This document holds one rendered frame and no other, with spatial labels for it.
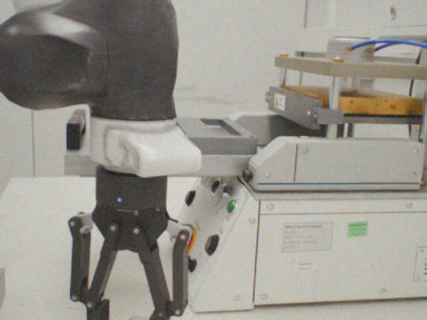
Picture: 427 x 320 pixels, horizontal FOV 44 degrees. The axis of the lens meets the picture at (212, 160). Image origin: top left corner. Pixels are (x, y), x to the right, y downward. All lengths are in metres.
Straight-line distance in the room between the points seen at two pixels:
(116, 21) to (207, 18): 1.87
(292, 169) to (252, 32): 1.72
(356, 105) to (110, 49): 0.43
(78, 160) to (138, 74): 0.28
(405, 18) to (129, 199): 0.67
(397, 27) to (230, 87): 1.44
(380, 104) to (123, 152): 0.46
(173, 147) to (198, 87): 1.89
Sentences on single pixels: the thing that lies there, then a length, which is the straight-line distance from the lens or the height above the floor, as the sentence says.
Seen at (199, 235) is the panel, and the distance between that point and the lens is 0.87.
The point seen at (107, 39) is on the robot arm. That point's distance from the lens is 0.50.
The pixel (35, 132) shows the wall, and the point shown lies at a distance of 2.35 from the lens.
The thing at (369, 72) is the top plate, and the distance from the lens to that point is 0.79.
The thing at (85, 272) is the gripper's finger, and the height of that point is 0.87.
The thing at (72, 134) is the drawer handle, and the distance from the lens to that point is 0.78.
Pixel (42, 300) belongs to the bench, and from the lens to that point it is 0.83.
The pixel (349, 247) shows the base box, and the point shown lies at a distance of 0.80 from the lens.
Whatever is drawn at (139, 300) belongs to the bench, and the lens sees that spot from 0.81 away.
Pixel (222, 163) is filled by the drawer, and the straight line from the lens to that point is 0.76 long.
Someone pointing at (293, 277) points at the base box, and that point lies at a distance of 0.79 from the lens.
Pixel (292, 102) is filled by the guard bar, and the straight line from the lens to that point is 0.87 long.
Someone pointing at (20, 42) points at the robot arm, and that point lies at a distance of 0.50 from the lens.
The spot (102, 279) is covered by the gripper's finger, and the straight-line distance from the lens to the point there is 0.60.
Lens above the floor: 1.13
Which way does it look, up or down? 13 degrees down
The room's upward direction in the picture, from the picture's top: 3 degrees clockwise
